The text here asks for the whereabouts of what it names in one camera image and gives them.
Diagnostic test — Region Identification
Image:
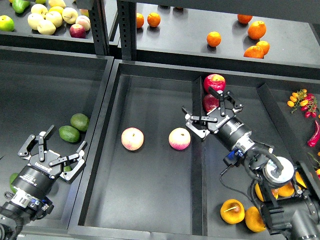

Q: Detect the round green avocado upper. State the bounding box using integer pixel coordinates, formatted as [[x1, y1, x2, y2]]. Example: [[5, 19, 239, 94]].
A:
[[70, 113, 90, 132]]

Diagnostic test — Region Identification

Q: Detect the black shelf post left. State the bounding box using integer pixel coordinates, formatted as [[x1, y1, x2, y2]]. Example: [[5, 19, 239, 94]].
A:
[[88, 0, 110, 56]]

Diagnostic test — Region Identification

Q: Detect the round green avocado lower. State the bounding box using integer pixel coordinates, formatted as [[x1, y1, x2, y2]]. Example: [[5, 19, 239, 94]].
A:
[[58, 125, 81, 143]]

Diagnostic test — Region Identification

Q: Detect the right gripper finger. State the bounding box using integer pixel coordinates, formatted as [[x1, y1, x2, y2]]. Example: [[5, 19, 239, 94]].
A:
[[208, 87, 244, 117], [181, 106, 218, 141]]

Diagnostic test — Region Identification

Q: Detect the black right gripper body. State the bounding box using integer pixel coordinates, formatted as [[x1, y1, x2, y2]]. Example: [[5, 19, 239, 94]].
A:
[[204, 111, 236, 134]]

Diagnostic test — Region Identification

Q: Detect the dark red apple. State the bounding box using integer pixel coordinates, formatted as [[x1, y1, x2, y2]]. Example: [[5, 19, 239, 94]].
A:
[[202, 94, 220, 113]]

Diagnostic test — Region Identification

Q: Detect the bright red apple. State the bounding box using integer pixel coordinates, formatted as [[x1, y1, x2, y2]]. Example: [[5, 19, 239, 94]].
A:
[[203, 73, 226, 94]]

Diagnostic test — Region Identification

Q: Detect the yellow pear far right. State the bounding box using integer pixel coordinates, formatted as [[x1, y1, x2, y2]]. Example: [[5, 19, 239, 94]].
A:
[[295, 171, 307, 189]]

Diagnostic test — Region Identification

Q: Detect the black shelf post right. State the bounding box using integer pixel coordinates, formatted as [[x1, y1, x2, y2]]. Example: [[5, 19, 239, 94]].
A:
[[117, 0, 137, 61]]

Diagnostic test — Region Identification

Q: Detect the cherry tomato bunch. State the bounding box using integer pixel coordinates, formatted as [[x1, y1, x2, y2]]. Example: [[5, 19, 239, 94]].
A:
[[287, 89, 320, 118]]

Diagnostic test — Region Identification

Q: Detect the pale yellow pear centre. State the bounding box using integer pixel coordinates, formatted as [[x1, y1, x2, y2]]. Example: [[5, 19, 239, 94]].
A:
[[45, 11, 63, 28]]

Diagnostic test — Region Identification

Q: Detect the yellow pear brown tip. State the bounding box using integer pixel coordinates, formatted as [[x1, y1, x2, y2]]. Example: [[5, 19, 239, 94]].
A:
[[278, 182, 295, 197]]

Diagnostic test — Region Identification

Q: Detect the dark green avocado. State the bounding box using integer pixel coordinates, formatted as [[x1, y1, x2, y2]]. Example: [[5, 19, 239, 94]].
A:
[[63, 165, 73, 172]]

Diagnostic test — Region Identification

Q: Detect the red apple on shelf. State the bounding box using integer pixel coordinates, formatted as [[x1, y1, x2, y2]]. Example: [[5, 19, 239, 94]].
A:
[[69, 23, 86, 39]]

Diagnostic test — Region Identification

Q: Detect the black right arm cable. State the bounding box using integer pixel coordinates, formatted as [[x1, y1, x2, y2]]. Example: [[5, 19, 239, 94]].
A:
[[219, 164, 256, 203]]

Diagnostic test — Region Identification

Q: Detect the black tray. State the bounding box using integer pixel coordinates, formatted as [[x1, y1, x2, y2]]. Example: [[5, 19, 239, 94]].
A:
[[67, 58, 320, 240], [0, 46, 114, 236]]

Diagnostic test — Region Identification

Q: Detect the black shelf post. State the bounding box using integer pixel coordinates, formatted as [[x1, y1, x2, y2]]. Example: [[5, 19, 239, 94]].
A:
[[117, 0, 137, 61], [88, 0, 110, 56]]

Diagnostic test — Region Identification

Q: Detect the pale yellow pear front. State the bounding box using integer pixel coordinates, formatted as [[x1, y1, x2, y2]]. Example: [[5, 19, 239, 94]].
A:
[[37, 19, 56, 36]]

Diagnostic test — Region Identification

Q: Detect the pale yellow pear left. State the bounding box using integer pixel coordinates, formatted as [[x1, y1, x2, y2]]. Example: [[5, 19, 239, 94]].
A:
[[27, 13, 44, 31]]

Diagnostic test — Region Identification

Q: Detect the yellow pear hidden middle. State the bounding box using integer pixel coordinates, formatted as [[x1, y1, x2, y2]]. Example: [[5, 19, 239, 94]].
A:
[[254, 183, 279, 202]]

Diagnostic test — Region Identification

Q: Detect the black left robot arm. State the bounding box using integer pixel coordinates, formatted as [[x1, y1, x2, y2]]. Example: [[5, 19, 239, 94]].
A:
[[0, 125, 87, 240]]

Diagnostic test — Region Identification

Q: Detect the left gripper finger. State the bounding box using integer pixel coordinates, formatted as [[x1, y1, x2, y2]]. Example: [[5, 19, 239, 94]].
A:
[[48, 141, 87, 183], [17, 125, 55, 163]]

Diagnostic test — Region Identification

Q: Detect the dark avocado left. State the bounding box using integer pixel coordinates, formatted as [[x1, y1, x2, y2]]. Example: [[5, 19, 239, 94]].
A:
[[9, 172, 18, 194]]

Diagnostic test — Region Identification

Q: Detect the pale peach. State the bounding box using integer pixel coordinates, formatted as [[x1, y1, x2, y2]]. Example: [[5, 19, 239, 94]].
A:
[[75, 15, 91, 31]]

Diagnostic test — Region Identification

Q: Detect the pink yellow apple left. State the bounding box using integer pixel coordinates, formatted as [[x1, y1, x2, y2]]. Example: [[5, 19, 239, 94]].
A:
[[121, 127, 144, 151]]

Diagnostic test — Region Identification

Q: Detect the orange far left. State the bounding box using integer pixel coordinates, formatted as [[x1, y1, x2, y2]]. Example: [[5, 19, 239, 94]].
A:
[[136, 12, 145, 29]]

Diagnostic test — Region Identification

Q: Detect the pale yellow pear right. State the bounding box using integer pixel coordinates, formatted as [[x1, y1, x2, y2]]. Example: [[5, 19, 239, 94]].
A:
[[62, 7, 79, 25]]

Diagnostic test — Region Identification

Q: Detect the pink yellow apple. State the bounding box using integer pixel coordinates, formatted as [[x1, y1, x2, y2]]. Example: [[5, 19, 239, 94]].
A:
[[168, 127, 191, 151], [121, 127, 144, 151]]

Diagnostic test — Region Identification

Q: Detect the large orange right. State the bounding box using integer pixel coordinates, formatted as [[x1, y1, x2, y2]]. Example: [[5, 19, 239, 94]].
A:
[[247, 20, 267, 40]]

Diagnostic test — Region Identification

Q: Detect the orange top right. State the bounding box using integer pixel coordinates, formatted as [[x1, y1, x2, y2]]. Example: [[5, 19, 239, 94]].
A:
[[237, 14, 253, 25]]

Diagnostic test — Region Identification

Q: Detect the red chili pepper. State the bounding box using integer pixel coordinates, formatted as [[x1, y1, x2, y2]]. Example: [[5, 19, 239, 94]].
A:
[[307, 120, 320, 147]]

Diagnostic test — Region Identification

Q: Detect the orange lower right back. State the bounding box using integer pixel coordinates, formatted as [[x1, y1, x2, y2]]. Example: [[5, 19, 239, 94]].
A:
[[256, 40, 270, 55]]

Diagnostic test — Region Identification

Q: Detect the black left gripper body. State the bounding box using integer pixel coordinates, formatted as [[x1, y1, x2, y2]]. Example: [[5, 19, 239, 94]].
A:
[[27, 150, 63, 179]]

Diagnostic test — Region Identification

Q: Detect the black centre tray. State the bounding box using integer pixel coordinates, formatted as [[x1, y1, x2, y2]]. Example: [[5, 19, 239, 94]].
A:
[[67, 58, 320, 240]]

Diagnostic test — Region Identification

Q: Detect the orange centre shelf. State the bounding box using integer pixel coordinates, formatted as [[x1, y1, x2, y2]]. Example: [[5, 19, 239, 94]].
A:
[[206, 31, 222, 47]]

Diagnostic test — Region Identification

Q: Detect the round green avocado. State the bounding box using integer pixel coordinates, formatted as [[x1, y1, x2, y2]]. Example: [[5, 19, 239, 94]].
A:
[[58, 125, 81, 143], [70, 113, 90, 132]]

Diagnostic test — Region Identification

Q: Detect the black left tray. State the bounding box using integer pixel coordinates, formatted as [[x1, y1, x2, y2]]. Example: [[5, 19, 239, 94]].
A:
[[0, 46, 114, 236]]

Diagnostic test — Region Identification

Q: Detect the orange lower right front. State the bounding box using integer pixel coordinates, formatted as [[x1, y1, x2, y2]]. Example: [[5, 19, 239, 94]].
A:
[[243, 45, 265, 59]]

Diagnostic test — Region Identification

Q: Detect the pink yellow apple right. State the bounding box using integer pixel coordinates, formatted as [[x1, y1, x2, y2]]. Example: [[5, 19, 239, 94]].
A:
[[168, 127, 191, 151]]

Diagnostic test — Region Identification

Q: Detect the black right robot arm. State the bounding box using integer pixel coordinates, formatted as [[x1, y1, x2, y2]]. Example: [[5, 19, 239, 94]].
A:
[[182, 88, 320, 240]]

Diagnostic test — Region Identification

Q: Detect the yellow pear bottom right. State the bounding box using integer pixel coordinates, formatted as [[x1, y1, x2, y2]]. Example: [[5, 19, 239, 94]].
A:
[[244, 206, 266, 233]]

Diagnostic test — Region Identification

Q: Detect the green apple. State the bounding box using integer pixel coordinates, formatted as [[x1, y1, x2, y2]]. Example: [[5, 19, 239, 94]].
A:
[[0, 15, 15, 32]]

